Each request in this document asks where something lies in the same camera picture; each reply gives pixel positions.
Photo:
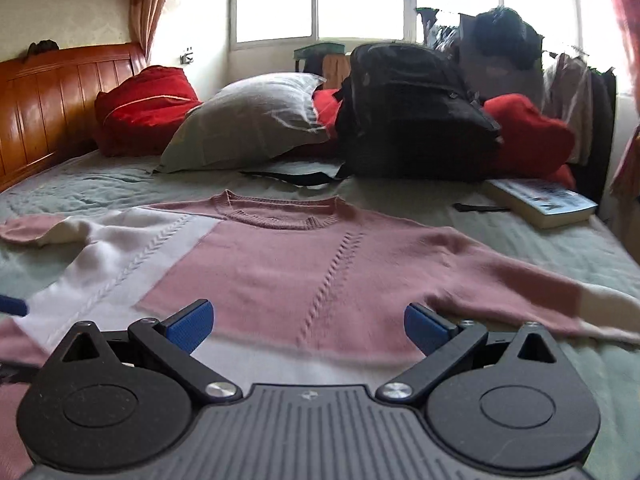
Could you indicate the wooden headboard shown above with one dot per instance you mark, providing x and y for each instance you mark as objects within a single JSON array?
[{"x": 50, "y": 105}]

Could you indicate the black jacket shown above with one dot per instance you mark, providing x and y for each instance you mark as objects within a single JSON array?
[{"x": 505, "y": 35}]

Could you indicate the black coat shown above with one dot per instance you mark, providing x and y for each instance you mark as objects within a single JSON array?
[{"x": 602, "y": 135}]

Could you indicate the white paperback book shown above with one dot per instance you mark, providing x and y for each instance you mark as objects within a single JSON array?
[{"x": 545, "y": 202}]

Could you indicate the grey pillow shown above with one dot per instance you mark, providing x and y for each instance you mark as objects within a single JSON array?
[{"x": 240, "y": 120}]

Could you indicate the green box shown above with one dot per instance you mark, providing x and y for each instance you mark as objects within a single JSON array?
[{"x": 320, "y": 50}]

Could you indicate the orange curtain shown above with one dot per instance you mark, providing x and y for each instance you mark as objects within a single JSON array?
[
  {"x": 627, "y": 60},
  {"x": 150, "y": 5}
]

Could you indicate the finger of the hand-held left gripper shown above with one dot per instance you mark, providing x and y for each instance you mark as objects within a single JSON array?
[
  {"x": 12, "y": 305},
  {"x": 17, "y": 372}
]

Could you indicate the cardboard box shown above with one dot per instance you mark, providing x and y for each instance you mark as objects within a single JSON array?
[{"x": 337, "y": 70}]

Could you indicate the pink and white sweater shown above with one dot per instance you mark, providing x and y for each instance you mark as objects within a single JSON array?
[{"x": 280, "y": 270}]

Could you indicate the grey brown garment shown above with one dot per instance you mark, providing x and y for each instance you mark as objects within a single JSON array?
[{"x": 467, "y": 70}]

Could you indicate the small dark cloth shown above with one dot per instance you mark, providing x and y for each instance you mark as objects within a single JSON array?
[{"x": 44, "y": 46}]

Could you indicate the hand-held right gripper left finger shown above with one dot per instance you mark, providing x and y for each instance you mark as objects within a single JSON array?
[{"x": 190, "y": 322}]

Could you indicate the metal clothes rack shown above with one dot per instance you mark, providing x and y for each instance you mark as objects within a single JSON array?
[{"x": 423, "y": 22}]

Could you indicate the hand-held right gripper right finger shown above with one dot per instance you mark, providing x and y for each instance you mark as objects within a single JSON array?
[{"x": 425, "y": 327}]

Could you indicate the wall hook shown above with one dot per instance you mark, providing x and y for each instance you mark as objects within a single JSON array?
[{"x": 187, "y": 56}]

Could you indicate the red blanket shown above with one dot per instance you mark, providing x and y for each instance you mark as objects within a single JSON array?
[{"x": 530, "y": 135}]

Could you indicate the black backpack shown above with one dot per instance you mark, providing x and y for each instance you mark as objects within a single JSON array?
[{"x": 410, "y": 110}]

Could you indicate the red folded quilt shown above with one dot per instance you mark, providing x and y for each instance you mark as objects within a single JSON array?
[{"x": 145, "y": 110}]

